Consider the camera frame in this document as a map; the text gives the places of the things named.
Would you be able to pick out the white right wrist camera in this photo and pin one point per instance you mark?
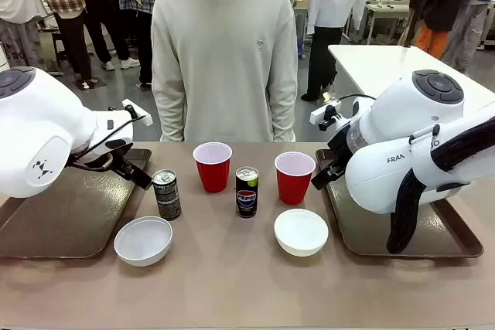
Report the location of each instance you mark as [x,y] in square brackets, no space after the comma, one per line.
[323,112]

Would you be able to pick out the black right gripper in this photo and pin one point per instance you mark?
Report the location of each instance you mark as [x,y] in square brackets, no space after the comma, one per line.
[339,150]

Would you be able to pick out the bystander with white sneakers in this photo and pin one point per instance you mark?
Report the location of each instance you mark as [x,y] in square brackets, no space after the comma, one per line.
[102,21]

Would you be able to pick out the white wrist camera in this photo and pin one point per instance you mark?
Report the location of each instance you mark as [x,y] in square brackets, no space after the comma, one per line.
[136,112]
[323,112]

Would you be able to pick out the person's left forearm beige sleeve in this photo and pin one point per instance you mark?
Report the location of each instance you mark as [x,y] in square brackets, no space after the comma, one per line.
[284,117]

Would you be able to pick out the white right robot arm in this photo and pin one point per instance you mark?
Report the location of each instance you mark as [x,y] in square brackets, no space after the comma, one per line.
[386,175]

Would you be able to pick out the black Pepsi can with logo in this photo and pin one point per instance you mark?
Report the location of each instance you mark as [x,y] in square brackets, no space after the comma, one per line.
[246,194]

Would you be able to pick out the brown plastic tray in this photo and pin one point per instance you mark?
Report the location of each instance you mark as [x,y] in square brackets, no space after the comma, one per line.
[444,239]
[77,214]

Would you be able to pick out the black can with grey print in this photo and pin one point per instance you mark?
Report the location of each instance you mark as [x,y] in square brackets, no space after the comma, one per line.
[167,198]

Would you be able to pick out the person's right forearm beige sleeve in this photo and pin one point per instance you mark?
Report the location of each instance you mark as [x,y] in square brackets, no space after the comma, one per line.
[170,117]

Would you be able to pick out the white bowl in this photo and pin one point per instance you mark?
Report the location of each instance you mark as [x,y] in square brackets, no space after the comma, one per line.
[143,241]
[301,233]

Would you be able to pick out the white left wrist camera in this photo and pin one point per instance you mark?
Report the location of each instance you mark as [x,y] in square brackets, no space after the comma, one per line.
[136,112]

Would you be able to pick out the person in beige sweatshirt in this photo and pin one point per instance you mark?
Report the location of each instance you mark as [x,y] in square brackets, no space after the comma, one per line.
[224,55]

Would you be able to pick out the bystander in blue top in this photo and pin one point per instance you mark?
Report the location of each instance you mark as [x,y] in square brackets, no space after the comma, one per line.
[470,24]

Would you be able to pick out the white background workbench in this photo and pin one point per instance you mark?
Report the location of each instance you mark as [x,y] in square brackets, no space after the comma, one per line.
[386,13]

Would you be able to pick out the white background table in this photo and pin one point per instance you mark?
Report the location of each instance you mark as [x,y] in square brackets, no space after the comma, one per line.
[367,67]

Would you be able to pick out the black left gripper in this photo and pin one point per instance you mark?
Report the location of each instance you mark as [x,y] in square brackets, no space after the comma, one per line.
[116,160]

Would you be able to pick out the bystander in white coat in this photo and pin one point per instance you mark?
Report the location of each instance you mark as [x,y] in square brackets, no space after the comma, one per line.
[332,17]

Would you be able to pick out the red plastic cup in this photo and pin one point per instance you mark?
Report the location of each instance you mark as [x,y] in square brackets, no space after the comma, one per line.
[294,185]
[212,173]

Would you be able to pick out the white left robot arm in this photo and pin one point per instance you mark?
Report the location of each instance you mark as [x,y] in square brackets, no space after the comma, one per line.
[38,133]

